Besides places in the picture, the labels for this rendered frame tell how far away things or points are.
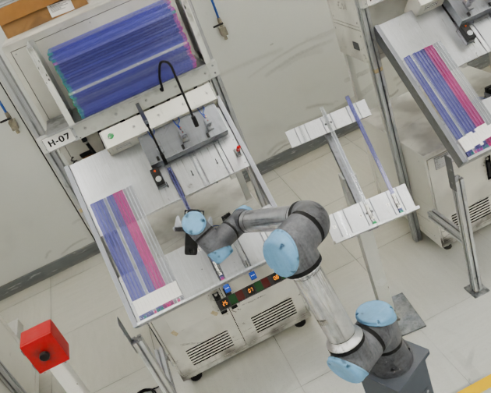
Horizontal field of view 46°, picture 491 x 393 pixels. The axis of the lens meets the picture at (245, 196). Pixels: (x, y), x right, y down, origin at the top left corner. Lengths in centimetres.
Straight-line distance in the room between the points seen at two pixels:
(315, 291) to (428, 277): 149
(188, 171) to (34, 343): 89
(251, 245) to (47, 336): 86
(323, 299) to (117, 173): 111
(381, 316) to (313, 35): 271
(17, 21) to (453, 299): 228
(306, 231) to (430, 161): 135
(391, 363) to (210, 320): 107
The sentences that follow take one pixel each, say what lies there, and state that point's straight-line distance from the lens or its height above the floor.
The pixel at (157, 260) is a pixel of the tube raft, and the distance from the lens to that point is 226.
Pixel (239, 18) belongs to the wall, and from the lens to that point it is 395.
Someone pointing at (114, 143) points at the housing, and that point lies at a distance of 234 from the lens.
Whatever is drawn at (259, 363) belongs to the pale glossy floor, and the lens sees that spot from 289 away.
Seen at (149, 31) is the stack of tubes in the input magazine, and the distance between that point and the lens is 229.
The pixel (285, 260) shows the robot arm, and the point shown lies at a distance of 151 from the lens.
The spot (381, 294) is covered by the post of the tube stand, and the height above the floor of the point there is 20.
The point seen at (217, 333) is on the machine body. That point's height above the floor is 24.
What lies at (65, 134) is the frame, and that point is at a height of 135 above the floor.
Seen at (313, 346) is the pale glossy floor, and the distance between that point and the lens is 286.
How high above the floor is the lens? 205
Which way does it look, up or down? 30 degrees down
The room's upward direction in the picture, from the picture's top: 22 degrees counter-clockwise
